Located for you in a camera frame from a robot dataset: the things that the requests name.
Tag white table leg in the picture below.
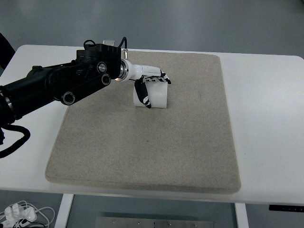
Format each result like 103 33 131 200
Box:
235 203 249 228
54 194 74 228

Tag beige felt mat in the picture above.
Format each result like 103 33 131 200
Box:
45 51 241 194

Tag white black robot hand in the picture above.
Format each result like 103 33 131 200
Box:
119 59 171 109

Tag white ribbed cup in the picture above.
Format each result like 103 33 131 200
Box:
145 82 168 108

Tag black sleeved arm cable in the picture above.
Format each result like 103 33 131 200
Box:
0 124 31 159

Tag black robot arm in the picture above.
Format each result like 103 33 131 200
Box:
0 40 171 127

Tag white table leg right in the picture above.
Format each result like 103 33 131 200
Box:
235 203 249 228

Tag white table leg left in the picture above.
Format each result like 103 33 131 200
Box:
54 194 74 228

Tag white power strip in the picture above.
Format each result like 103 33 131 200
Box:
4 203 37 222

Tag white cables on floor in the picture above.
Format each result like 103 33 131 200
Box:
0 200 56 228

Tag black desk control panel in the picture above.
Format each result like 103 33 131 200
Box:
269 205 304 213

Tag small grey floor box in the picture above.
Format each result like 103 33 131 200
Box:
103 39 115 46

